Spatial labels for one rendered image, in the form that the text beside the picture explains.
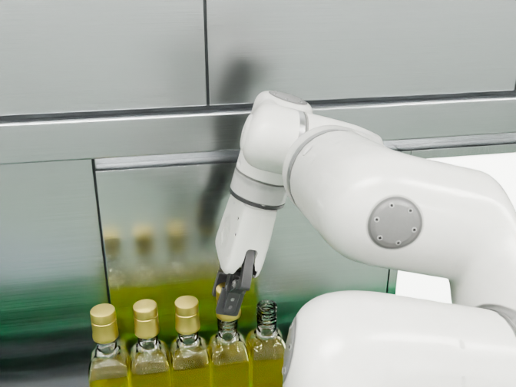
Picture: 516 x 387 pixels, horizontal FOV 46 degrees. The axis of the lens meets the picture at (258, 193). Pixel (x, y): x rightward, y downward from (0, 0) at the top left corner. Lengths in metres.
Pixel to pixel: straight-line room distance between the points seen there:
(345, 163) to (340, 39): 0.52
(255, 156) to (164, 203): 0.30
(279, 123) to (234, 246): 0.19
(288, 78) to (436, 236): 0.54
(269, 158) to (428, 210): 0.27
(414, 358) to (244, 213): 0.43
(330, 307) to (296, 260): 0.65
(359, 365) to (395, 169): 0.14
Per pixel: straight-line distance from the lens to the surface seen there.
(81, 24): 0.88
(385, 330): 0.35
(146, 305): 0.86
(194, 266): 0.98
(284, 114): 0.66
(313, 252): 1.00
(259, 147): 0.64
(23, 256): 1.01
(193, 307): 0.85
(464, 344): 0.38
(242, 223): 0.75
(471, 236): 0.44
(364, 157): 0.42
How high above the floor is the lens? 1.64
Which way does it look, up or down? 24 degrees down
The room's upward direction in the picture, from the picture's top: straight up
